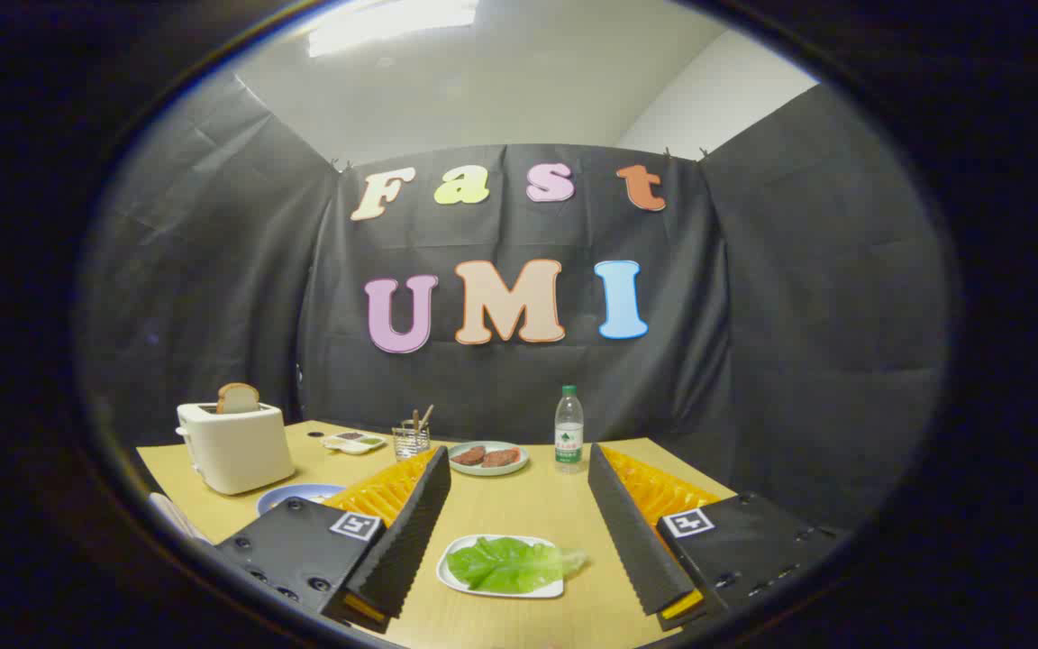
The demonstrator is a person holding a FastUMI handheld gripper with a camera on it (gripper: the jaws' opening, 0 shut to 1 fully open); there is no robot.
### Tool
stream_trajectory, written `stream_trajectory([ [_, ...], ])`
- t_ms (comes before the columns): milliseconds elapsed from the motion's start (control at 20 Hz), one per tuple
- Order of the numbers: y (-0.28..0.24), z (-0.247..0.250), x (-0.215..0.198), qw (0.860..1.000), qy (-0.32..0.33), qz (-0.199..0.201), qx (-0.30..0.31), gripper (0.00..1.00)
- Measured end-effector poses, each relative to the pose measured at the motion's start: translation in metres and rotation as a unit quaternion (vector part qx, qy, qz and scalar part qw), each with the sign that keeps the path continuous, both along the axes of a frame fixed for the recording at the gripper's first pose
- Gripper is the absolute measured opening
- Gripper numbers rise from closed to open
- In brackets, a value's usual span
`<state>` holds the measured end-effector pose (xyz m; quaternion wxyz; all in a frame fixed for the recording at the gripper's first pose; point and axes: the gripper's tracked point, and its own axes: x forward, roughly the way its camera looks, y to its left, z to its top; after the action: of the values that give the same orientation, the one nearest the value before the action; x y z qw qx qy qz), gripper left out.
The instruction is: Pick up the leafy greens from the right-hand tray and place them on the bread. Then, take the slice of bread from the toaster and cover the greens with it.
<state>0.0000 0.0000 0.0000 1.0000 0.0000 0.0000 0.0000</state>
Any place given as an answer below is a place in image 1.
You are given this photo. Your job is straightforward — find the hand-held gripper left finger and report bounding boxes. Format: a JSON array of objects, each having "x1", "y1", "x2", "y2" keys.
[{"x1": 213, "y1": 444, "x2": 453, "y2": 636}]

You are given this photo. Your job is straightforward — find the green lettuce leaf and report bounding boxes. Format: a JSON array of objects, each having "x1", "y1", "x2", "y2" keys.
[{"x1": 446, "y1": 536, "x2": 588, "y2": 595}]

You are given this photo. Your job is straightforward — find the white divided condiment dish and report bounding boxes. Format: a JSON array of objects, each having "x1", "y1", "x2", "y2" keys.
[{"x1": 321, "y1": 431, "x2": 387, "y2": 455}]

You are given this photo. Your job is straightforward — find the white toaster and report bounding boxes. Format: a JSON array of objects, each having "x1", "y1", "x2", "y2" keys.
[{"x1": 175, "y1": 401, "x2": 296, "y2": 496}]

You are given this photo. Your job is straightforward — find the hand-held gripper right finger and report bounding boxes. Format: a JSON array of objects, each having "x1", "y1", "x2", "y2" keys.
[{"x1": 587, "y1": 443, "x2": 849, "y2": 632}]

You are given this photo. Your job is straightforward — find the ceiling light panel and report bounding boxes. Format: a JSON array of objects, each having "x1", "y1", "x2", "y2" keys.
[{"x1": 307, "y1": 0, "x2": 479, "y2": 58}]

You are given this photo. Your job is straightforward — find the metal wire utensil holder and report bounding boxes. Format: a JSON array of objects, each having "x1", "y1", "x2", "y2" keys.
[{"x1": 391, "y1": 420, "x2": 432, "y2": 462}]

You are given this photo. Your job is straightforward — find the pale green plate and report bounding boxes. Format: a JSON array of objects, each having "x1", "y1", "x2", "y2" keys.
[{"x1": 446, "y1": 441, "x2": 530, "y2": 477}]

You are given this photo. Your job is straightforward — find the blue round plate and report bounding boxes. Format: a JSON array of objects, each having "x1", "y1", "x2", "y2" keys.
[{"x1": 256, "y1": 483, "x2": 346, "y2": 516}]

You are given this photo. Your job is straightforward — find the white square plate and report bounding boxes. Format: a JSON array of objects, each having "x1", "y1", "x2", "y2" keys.
[{"x1": 436, "y1": 534, "x2": 567, "y2": 599}]

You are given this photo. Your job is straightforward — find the bread slice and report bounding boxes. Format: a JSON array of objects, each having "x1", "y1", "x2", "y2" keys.
[{"x1": 216, "y1": 382, "x2": 261, "y2": 416}]

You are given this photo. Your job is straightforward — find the clear water bottle green cap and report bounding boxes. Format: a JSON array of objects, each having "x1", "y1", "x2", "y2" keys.
[{"x1": 554, "y1": 385, "x2": 585, "y2": 474}]

